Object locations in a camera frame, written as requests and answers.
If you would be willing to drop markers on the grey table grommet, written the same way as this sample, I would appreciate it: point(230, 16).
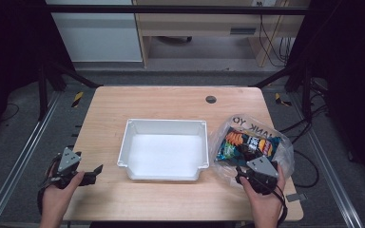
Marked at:
point(211, 99)

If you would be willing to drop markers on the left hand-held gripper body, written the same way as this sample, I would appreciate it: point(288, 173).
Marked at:
point(68, 160)

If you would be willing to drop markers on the dark curtain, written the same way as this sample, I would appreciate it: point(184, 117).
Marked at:
point(9, 47)
point(351, 63)

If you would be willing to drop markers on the person's left hand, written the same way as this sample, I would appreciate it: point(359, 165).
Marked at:
point(57, 198)

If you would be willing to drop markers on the black horizontal frame bar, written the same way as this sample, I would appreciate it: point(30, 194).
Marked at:
point(171, 9)

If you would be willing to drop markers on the grey tape piece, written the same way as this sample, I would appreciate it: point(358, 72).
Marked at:
point(296, 197)

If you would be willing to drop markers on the person's right hand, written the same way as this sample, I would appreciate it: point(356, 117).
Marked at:
point(263, 205)

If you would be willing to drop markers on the clear plastic bag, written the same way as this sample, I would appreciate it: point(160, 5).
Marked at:
point(285, 155)

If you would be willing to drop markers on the aluminium rail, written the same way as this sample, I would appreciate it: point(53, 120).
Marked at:
point(329, 177)
point(14, 166)

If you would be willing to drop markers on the white plastic bin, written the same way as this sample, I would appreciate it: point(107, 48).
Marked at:
point(164, 152)

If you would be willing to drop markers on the black frame post with brace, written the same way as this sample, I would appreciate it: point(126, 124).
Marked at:
point(42, 95)
point(305, 95)

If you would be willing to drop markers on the white cabinet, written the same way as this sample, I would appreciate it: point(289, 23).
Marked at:
point(98, 34)

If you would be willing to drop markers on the yellow black striped tape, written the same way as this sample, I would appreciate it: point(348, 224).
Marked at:
point(77, 98)
point(280, 99)

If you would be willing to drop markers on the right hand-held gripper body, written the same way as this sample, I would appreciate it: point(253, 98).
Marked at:
point(262, 167)

